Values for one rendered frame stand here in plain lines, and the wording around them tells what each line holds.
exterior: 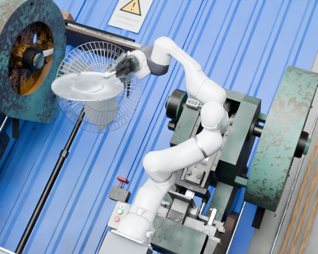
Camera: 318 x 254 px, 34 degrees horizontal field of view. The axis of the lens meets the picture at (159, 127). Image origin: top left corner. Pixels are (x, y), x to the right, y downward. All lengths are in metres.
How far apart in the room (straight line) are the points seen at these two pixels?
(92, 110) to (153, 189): 1.25
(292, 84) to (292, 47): 1.80
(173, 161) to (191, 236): 0.61
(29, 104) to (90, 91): 1.63
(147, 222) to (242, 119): 1.03
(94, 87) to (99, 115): 1.26
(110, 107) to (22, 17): 0.77
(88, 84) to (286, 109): 1.05
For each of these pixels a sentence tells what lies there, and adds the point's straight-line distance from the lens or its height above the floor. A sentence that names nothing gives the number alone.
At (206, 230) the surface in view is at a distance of 2.79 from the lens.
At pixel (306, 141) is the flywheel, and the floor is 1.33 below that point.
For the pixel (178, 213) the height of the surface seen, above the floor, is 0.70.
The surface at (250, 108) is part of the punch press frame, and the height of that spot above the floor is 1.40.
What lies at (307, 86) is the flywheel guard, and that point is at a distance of 2.79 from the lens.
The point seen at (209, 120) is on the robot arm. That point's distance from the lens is 2.19.
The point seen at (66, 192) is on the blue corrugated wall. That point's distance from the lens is 4.36.
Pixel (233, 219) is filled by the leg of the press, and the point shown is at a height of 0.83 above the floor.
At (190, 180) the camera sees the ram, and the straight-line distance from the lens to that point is 2.89.
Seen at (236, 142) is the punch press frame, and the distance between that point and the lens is 2.92.
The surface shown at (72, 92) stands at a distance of 2.08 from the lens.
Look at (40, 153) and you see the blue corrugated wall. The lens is 4.50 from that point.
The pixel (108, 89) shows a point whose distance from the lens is 2.11.
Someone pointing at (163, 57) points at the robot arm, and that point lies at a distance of 2.40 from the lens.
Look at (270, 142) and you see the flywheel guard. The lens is 2.66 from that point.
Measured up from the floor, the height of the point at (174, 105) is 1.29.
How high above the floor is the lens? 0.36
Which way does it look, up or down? 15 degrees up
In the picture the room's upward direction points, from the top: 23 degrees clockwise
